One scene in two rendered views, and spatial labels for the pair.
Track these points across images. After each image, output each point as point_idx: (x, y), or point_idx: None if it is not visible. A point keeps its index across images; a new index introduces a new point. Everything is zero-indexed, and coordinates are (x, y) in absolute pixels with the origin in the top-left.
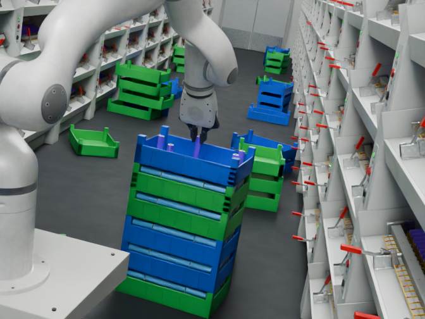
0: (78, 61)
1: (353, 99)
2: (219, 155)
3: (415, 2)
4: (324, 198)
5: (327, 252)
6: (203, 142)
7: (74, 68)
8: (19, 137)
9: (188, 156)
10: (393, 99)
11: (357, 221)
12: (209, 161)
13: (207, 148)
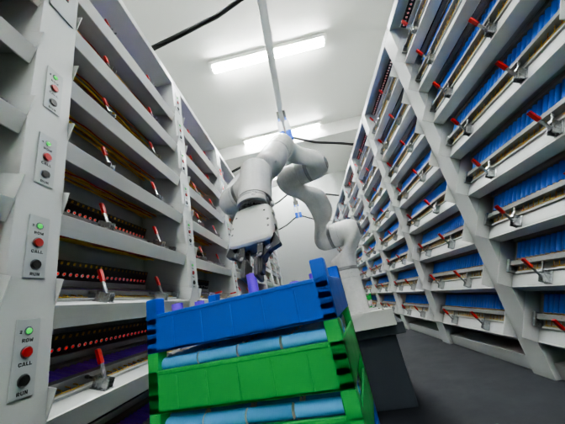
0: (314, 222)
1: (74, 229)
2: (206, 320)
3: (190, 209)
4: (6, 409)
5: (143, 375)
6: (245, 283)
7: (314, 225)
8: (340, 252)
9: (267, 327)
10: (193, 242)
11: (191, 299)
12: (224, 335)
13: (229, 307)
